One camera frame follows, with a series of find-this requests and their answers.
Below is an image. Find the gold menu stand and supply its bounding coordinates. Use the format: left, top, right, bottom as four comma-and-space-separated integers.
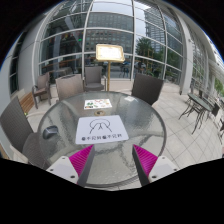
95, 43, 126, 92

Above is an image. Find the grey wicker armchair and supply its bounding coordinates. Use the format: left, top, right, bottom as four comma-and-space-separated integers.
31, 72, 52, 109
83, 65, 108, 93

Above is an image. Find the white picture menu card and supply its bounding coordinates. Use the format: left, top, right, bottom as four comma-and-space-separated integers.
83, 98, 113, 111

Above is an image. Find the wooden slatted bench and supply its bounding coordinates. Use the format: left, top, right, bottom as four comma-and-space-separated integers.
0, 143, 9, 160
18, 91, 36, 116

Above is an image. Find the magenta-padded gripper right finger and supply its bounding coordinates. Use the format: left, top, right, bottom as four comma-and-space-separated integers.
131, 143, 181, 187

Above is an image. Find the dark metal patio table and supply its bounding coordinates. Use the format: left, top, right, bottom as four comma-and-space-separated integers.
178, 92, 214, 135

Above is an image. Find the dark grey wicker chair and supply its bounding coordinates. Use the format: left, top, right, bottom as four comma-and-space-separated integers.
130, 73, 165, 106
0, 95, 51, 170

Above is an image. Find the round gold table hub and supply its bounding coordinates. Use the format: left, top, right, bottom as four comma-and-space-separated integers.
94, 109, 107, 117

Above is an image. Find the white printed mouse pad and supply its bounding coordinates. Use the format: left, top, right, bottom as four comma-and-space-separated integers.
75, 115, 130, 146

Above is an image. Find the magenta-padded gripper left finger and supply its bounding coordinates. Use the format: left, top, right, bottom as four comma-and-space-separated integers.
45, 144, 96, 188

